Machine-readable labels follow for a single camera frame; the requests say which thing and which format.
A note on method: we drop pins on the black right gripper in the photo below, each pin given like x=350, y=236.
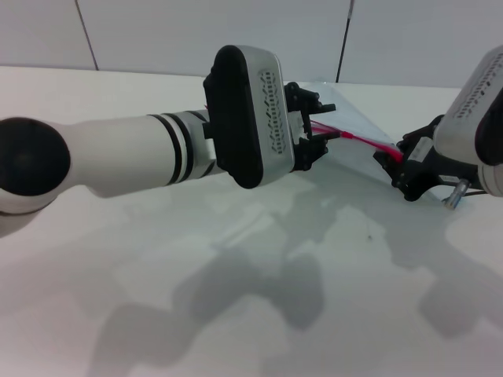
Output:
x=424, y=173

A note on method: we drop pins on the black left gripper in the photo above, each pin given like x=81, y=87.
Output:
x=294, y=98

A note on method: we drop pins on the clear document bag red zipper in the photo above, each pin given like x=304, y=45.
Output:
x=353, y=114

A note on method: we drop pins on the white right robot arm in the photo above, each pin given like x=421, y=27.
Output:
x=493, y=180

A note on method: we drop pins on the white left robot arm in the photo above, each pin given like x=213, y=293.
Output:
x=118, y=153

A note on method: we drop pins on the thin black vertical rod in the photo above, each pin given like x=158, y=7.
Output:
x=344, y=43

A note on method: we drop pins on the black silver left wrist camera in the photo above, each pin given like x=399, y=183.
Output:
x=247, y=118

